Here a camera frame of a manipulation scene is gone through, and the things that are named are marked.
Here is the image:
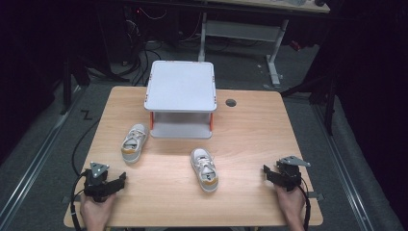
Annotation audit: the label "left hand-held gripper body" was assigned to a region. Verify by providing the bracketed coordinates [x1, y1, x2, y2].
[84, 162, 114, 203]

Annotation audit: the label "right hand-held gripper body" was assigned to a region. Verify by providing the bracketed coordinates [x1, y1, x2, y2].
[276, 155, 312, 193]

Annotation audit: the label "small grey yellow-heeled sneaker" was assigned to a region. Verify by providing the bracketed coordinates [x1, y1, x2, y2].
[190, 147, 219, 193]
[120, 123, 150, 165]

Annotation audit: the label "white shoe rack orange posts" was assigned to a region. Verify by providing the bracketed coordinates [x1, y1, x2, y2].
[143, 60, 218, 140]

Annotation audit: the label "person's left hand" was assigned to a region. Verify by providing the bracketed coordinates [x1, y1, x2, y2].
[79, 192, 116, 231]

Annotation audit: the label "person's right hand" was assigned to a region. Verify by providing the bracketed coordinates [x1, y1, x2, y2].
[275, 185, 306, 231]

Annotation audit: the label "black stand leg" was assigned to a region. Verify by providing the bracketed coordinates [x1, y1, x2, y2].
[280, 71, 340, 137]
[60, 56, 92, 116]

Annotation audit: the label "white-framed background desk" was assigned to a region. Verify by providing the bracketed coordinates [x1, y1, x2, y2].
[196, 0, 331, 89]

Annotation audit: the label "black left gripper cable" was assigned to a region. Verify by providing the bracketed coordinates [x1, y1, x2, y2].
[69, 118, 101, 231]

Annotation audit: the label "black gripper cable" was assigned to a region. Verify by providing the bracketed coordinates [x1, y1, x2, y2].
[298, 183, 312, 231]
[69, 118, 101, 231]

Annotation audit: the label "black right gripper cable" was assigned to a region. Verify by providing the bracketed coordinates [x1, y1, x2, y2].
[298, 183, 312, 231]

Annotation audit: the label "metal floor rail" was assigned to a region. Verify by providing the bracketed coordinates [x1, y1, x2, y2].
[0, 86, 83, 222]
[312, 104, 374, 231]

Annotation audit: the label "bundle of background cables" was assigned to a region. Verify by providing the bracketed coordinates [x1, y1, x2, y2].
[123, 8, 169, 87]

